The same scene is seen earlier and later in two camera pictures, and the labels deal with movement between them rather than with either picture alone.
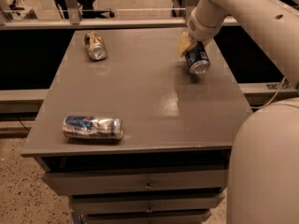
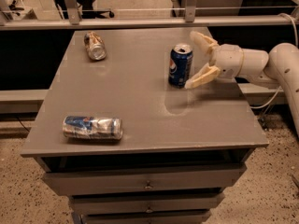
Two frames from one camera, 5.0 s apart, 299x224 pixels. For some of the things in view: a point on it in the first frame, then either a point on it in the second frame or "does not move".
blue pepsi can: [197, 59] → [180, 65]
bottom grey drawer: [147, 217] does not move
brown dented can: [95, 46] does not move
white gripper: [202, 28] → [230, 60]
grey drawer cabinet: [170, 165] does not move
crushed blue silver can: [92, 128] does not move
